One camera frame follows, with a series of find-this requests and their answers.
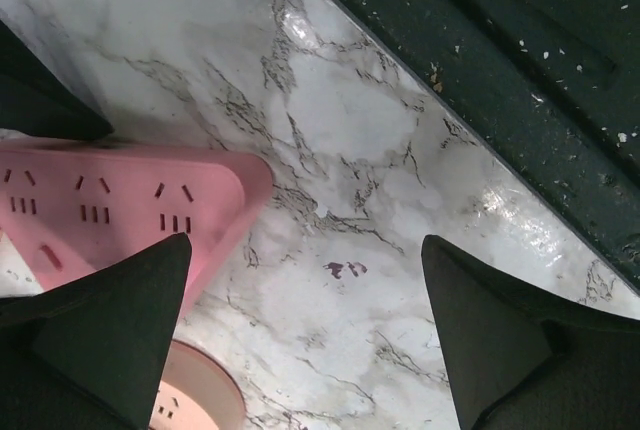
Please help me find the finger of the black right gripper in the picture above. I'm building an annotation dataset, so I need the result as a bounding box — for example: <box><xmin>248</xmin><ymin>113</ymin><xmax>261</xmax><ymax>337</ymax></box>
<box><xmin>1</xmin><ymin>25</ymin><xmax>113</xmax><ymax>141</ymax></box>

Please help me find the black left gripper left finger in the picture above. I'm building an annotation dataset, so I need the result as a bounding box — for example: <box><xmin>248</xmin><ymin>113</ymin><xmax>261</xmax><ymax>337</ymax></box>
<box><xmin>1</xmin><ymin>234</ymin><xmax>192</xmax><ymax>429</ymax></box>

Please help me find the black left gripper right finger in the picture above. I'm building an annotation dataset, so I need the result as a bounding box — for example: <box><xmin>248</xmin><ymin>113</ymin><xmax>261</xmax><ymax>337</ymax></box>
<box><xmin>421</xmin><ymin>235</ymin><xmax>639</xmax><ymax>429</ymax></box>

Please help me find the round pink power strip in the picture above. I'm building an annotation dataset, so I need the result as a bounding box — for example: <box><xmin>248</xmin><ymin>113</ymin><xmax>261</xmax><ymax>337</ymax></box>
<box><xmin>149</xmin><ymin>340</ymin><xmax>246</xmax><ymax>430</ymax></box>

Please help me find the pink triangular power strip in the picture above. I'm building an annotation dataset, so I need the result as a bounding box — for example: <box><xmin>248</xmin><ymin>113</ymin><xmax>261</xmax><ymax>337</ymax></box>
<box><xmin>1</xmin><ymin>138</ymin><xmax>273</xmax><ymax>309</ymax></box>

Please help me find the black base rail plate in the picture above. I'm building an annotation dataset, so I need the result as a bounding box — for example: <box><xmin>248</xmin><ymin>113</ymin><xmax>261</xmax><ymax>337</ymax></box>
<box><xmin>333</xmin><ymin>0</ymin><xmax>639</xmax><ymax>287</ymax></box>

